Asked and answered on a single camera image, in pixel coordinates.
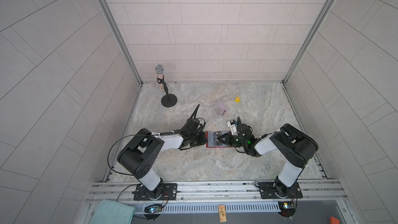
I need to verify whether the red leather card holder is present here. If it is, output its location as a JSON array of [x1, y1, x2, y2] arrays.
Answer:
[[206, 131, 231, 148]]

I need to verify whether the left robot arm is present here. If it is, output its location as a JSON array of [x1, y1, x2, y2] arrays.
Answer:
[[117, 118, 207, 197]]

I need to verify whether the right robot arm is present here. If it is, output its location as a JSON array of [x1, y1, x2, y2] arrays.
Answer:
[[217, 118, 319, 198]]

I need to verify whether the microphone on black stand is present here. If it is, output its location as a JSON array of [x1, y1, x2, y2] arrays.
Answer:
[[155, 64, 178, 107]]

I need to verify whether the small wooden block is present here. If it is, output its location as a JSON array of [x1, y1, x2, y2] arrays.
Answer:
[[218, 205, 227, 223]]

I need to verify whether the right circuit board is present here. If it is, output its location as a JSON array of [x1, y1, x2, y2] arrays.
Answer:
[[278, 202, 296, 217]]

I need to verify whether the left green circuit board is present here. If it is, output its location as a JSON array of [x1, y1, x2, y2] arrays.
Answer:
[[144, 204, 163, 219]]

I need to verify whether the teal cloth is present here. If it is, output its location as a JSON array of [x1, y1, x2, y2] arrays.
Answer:
[[90, 200, 136, 224]]

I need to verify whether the orange object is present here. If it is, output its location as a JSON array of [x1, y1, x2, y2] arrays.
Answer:
[[329, 216, 341, 224]]

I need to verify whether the aluminium corner profile left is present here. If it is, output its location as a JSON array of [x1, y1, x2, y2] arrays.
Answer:
[[97, 0, 143, 86]]

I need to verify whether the aluminium corner profile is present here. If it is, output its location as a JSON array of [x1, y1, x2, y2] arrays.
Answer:
[[97, 0, 143, 86], [282, 0, 336, 85]]

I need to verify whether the aluminium corner profile right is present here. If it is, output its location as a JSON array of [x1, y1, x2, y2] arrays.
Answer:
[[282, 0, 336, 85]]

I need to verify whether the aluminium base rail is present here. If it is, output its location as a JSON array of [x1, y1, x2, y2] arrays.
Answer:
[[86, 179, 347, 214]]

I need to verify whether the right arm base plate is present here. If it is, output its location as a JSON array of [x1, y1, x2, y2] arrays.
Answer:
[[255, 181, 303, 199]]

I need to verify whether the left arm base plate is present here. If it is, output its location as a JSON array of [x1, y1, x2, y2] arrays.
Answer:
[[133, 182, 178, 201]]

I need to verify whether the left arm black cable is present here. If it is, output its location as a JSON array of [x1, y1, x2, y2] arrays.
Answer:
[[107, 134, 147, 176]]

